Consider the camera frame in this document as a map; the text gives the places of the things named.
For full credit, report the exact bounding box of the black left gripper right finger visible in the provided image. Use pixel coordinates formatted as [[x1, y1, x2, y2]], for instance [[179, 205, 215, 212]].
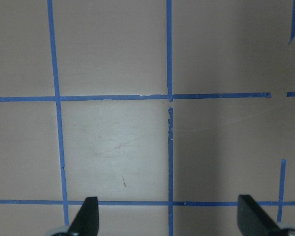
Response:
[[237, 194, 287, 236]]

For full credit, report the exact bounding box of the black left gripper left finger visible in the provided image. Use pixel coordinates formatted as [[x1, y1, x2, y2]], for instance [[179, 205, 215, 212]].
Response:
[[66, 197, 99, 236]]

